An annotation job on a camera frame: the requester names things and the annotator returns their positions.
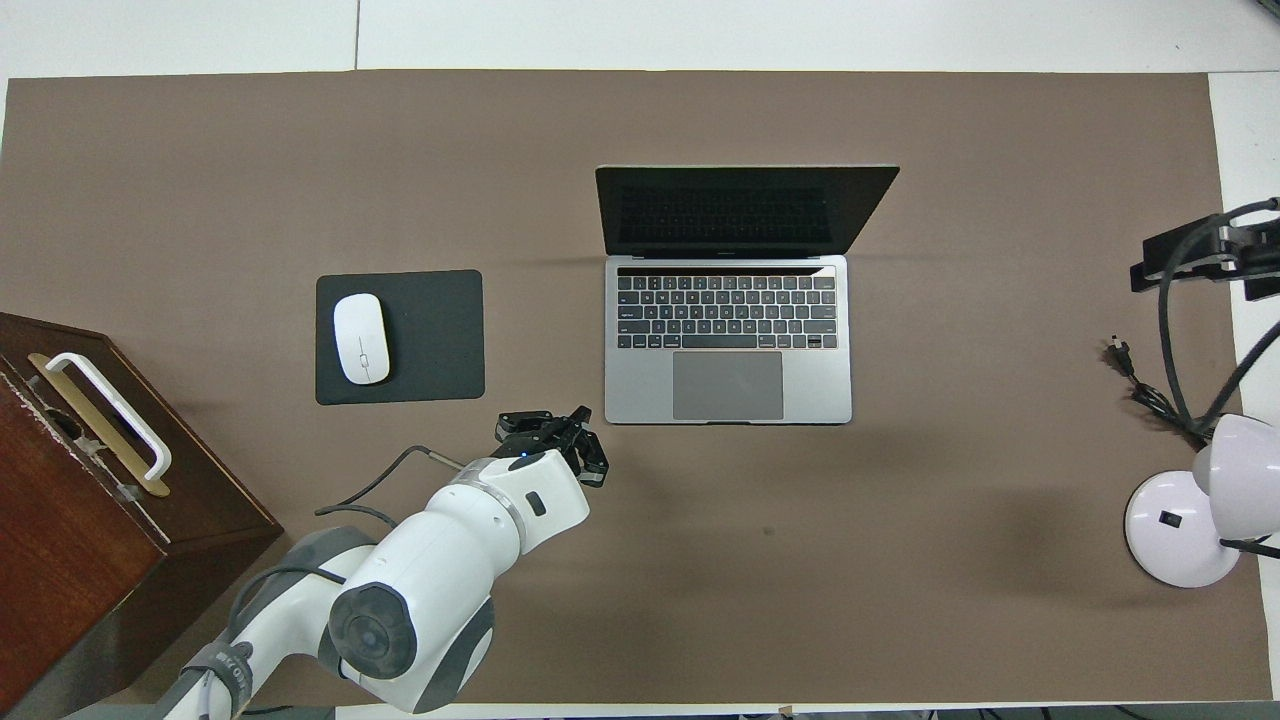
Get white box handle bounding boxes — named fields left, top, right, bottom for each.
left=45, top=352, right=173, bottom=483

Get brown table mat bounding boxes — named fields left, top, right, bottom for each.
left=0, top=70, right=1273, bottom=706

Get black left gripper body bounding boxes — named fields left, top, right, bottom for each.
left=495, top=428, right=591, bottom=476

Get white desk lamp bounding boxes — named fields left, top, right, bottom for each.
left=1124, top=412, right=1280, bottom=589

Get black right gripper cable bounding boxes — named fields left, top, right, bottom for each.
left=1157, top=197, right=1280, bottom=441

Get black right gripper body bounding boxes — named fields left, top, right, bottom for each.
left=1220, top=222, right=1280, bottom=301

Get brass handle plate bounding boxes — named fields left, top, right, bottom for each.
left=27, top=352, right=171, bottom=498

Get silver grey laptop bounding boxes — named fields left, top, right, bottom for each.
left=595, top=165, right=901, bottom=426

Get dark brown wooden box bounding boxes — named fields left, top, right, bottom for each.
left=0, top=312, right=285, bottom=716

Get white computer mouse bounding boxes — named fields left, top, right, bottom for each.
left=333, top=293, right=392, bottom=386

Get black lamp power cord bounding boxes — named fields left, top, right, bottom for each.
left=1105, top=336, right=1216, bottom=449

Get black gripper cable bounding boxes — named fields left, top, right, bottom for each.
left=1157, top=197, right=1280, bottom=441
left=315, top=445, right=466, bottom=526

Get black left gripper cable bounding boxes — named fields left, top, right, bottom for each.
left=315, top=445, right=466, bottom=526

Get black mouse pad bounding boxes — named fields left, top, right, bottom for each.
left=315, top=269, right=486, bottom=406

